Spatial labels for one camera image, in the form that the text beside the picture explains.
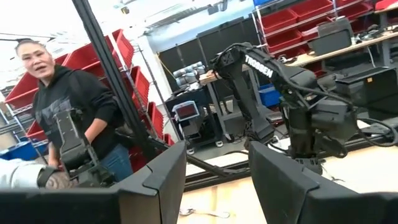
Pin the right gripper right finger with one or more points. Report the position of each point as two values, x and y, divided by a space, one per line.
280 193

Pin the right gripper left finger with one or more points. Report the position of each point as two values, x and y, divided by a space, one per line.
164 193

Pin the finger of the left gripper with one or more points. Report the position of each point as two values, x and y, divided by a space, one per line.
316 165
302 162

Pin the person's forearm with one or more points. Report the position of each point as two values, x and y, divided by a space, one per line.
18 174

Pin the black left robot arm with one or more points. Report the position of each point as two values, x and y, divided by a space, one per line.
258 67

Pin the blue storage bin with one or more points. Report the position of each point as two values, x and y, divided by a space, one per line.
25 152
269 96

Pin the silver spoon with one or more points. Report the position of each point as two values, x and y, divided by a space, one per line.
217 214

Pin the black equipment cart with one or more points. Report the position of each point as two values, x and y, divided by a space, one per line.
199 130

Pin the red storage bin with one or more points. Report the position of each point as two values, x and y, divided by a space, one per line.
141 87
81 57
311 7
311 29
124 46
35 132
278 20
156 119
354 11
284 40
21 91

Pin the black storage box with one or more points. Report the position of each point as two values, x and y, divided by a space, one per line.
370 87

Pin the wooden workbench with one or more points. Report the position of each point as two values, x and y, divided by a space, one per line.
326 54

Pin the small monitor red screen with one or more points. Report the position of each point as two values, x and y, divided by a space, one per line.
186 111

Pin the black equipment case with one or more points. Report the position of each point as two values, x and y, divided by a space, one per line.
331 40

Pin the person's hand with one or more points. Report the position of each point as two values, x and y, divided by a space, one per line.
60 181

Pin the person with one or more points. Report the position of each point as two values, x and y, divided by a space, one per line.
77 99

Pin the black partition panel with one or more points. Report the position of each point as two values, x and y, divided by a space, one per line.
217 37

